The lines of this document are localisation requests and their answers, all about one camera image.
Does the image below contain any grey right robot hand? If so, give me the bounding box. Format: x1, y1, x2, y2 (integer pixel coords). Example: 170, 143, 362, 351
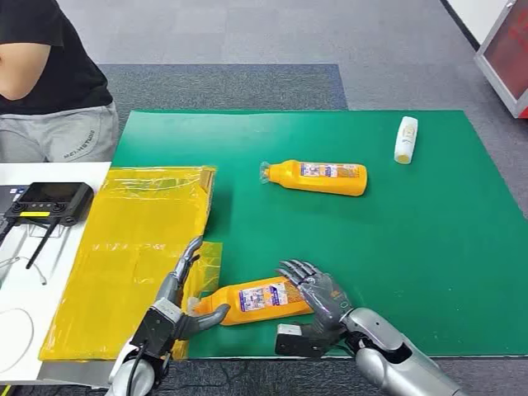
275, 259, 354, 351

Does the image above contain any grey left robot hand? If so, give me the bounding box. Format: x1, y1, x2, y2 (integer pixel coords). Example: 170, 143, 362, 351
155, 236, 230, 342

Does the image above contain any orange bottle with clear cap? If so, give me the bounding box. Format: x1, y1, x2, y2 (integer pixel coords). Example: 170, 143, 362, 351
259, 159, 369, 198
187, 276, 313, 328

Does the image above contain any small white bottle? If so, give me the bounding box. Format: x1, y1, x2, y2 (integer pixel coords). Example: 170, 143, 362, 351
394, 115, 419, 165

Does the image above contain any green mat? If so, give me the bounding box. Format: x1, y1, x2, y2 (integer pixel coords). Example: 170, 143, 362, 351
112, 110, 528, 361

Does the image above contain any black remote controller with antennas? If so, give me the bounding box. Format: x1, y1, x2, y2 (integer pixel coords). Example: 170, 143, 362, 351
0, 181, 94, 271

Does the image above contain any person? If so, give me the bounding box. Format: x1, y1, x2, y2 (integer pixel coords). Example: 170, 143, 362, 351
0, 0, 120, 163

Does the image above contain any red and white cabinet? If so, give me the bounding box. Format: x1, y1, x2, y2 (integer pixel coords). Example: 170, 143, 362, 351
473, 0, 528, 120

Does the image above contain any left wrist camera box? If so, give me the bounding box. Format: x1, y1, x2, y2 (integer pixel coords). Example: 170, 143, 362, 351
130, 299, 183, 360

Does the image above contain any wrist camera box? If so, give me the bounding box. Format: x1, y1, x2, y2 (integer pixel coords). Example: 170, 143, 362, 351
275, 323, 330, 360
130, 299, 183, 360

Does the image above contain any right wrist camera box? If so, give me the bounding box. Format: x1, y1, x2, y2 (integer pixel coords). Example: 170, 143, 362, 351
275, 323, 330, 360

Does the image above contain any thin grey cable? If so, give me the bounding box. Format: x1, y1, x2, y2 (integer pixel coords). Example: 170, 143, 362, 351
0, 255, 48, 287

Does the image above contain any white cable loop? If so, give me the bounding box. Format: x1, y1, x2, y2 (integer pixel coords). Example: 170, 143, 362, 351
0, 308, 35, 376

